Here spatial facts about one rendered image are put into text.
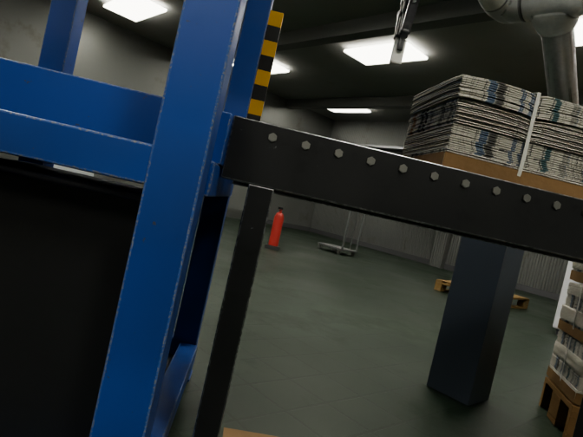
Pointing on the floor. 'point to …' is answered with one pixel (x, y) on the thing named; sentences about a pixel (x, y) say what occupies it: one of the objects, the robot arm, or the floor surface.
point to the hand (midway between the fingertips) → (397, 51)
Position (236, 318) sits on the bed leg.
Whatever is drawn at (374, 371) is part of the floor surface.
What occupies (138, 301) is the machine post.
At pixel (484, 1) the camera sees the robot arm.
